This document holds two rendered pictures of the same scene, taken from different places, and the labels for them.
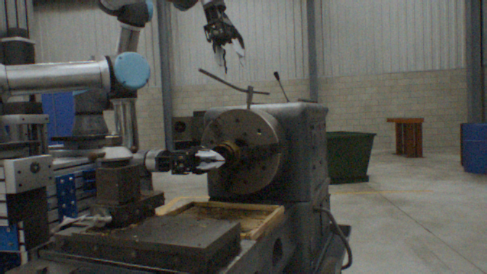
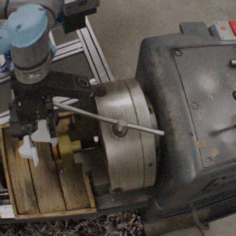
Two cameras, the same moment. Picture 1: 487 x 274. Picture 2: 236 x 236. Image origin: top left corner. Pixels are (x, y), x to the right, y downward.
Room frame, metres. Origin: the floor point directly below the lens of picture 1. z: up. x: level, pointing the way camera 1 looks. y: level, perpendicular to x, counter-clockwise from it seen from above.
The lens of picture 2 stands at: (1.00, -0.30, 2.24)
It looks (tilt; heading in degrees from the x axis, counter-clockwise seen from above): 68 degrees down; 49
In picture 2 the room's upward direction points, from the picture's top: 7 degrees clockwise
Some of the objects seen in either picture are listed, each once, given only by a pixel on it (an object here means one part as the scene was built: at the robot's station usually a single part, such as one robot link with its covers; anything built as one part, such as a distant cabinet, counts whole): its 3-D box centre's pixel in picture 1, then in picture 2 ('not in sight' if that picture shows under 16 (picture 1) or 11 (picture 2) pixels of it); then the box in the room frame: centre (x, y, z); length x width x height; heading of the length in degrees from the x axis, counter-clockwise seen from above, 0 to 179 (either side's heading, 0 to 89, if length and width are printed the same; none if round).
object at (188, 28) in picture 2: not in sight; (195, 34); (1.61, 0.10, 1.24); 0.09 x 0.08 x 0.03; 157
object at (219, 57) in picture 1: (218, 59); not in sight; (1.09, 0.07, 1.39); 0.06 x 0.03 x 0.09; 157
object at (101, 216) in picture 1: (127, 209); not in sight; (0.81, 0.29, 0.99); 0.20 x 0.10 x 0.05; 157
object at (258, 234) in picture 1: (215, 220); (42, 168); (1.04, 0.10, 0.89); 0.36 x 0.30 x 0.04; 67
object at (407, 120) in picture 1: (404, 135); not in sight; (9.24, -4.37, 0.50); 1.61 x 0.44 x 1.00; 174
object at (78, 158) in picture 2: (259, 150); (96, 171); (1.16, -0.05, 1.09); 0.12 x 0.11 x 0.05; 67
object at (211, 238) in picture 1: (140, 235); not in sight; (0.75, 0.24, 0.95); 0.43 x 0.17 x 0.05; 67
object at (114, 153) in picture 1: (114, 152); not in sight; (0.78, 0.30, 1.13); 0.08 x 0.08 x 0.03
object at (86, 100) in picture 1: (89, 96); not in sight; (1.50, 0.67, 1.33); 0.13 x 0.12 x 0.14; 135
